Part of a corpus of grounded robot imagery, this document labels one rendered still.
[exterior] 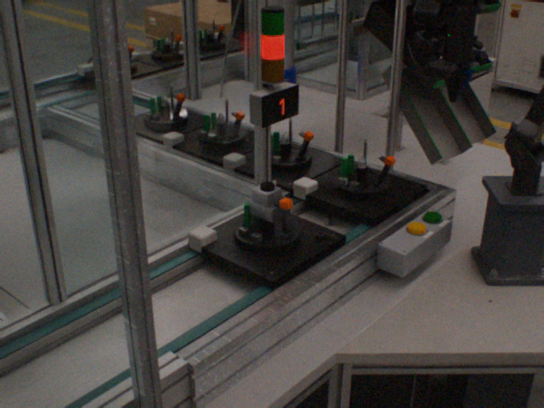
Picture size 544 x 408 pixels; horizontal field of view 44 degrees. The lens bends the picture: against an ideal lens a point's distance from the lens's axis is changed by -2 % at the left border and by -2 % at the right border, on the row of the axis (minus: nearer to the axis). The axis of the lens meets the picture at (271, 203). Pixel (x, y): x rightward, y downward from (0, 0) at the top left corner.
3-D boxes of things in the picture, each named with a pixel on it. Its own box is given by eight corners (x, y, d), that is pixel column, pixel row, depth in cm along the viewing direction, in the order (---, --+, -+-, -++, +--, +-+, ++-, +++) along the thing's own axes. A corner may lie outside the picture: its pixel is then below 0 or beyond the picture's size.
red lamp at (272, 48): (288, 57, 146) (289, 34, 144) (274, 61, 143) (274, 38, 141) (271, 53, 149) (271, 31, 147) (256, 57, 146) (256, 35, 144)
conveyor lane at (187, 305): (421, 223, 173) (425, 189, 169) (172, 394, 117) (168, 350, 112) (333, 192, 190) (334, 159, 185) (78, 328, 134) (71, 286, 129)
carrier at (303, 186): (427, 193, 169) (432, 146, 163) (373, 227, 152) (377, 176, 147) (348, 167, 183) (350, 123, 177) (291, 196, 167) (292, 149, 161)
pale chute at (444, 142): (462, 154, 182) (473, 146, 178) (431, 165, 175) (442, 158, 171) (413, 66, 187) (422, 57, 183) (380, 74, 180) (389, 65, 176)
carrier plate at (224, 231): (346, 243, 146) (346, 234, 145) (272, 290, 130) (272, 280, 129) (263, 210, 160) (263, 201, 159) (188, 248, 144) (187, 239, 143)
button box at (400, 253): (450, 241, 157) (453, 218, 154) (402, 278, 143) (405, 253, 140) (424, 231, 161) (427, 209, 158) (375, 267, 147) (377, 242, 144)
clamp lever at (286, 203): (293, 232, 140) (293, 199, 137) (286, 236, 139) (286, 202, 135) (279, 227, 142) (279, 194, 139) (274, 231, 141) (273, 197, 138)
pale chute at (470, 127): (486, 138, 192) (497, 131, 188) (458, 149, 185) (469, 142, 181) (439, 57, 197) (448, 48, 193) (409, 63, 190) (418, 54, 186)
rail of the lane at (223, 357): (452, 224, 173) (456, 185, 168) (197, 411, 113) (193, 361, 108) (433, 218, 176) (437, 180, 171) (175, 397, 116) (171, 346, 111)
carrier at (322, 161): (347, 167, 183) (350, 123, 178) (291, 196, 167) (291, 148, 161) (280, 145, 197) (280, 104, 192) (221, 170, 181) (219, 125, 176)
